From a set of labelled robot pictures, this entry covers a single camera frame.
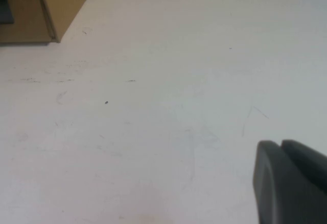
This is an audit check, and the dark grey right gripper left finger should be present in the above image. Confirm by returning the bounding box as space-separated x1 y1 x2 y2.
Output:
252 140 327 224

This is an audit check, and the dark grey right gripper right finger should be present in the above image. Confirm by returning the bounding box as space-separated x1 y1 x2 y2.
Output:
281 139 327 186

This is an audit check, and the brown windowed cardboard shoe box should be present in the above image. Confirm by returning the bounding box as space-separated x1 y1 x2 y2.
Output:
0 0 100 47

